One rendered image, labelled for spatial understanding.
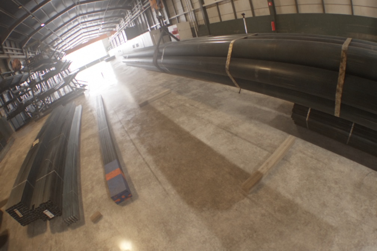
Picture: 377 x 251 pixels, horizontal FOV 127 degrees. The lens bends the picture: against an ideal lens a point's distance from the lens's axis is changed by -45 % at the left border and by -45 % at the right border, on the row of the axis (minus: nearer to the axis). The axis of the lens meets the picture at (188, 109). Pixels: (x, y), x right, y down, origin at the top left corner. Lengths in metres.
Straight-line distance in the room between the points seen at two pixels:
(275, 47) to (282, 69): 0.15
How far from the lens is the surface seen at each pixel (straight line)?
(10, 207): 3.33
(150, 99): 4.67
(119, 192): 2.23
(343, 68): 0.98
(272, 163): 2.04
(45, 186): 3.00
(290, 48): 1.09
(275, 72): 1.09
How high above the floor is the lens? 1.63
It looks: 27 degrees down
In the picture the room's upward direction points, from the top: 17 degrees counter-clockwise
